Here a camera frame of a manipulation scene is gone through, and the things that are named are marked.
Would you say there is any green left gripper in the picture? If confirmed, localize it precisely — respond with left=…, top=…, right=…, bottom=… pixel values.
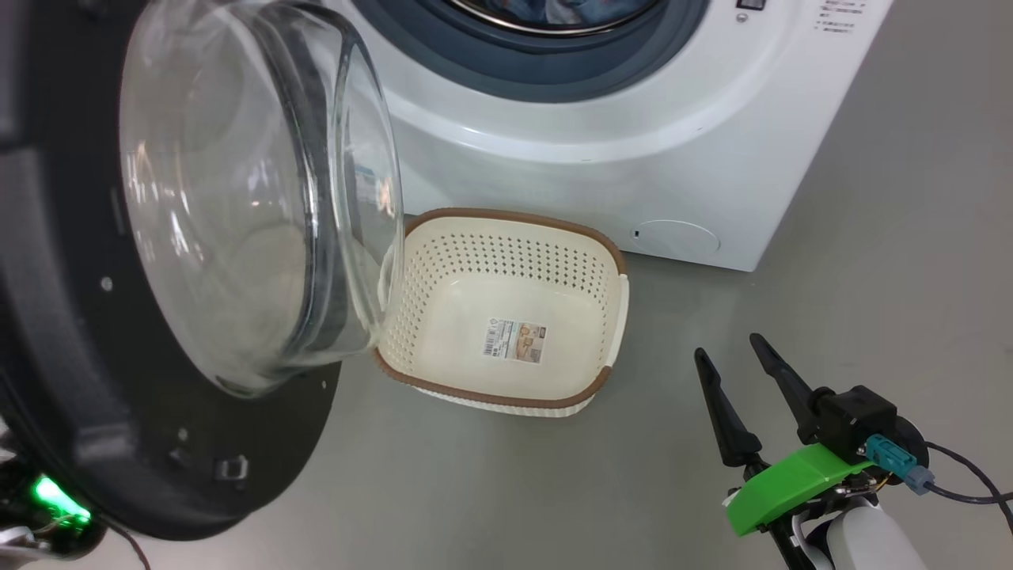
left=0, top=458, right=105, bottom=561

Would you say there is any white front-load washing machine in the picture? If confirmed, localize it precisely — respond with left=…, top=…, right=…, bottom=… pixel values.
left=324, top=0, right=895, bottom=273

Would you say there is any round drain filter cover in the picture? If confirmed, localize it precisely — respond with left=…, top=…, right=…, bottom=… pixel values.
left=631, top=219, right=722, bottom=257

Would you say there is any round black glass washer door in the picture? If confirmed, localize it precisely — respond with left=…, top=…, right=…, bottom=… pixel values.
left=0, top=0, right=407, bottom=542

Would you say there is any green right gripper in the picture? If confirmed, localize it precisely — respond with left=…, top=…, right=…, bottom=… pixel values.
left=693, top=332, right=879, bottom=570

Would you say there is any steel washer drum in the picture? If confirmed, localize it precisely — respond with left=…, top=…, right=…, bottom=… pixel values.
left=450, top=0, right=664, bottom=37

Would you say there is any cream perforated laundry basket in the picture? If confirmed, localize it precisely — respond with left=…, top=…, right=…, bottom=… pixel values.
left=372, top=207, right=631, bottom=419

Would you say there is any basket product label sticker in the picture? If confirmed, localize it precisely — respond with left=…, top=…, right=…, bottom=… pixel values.
left=483, top=317, right=548, bottom=365

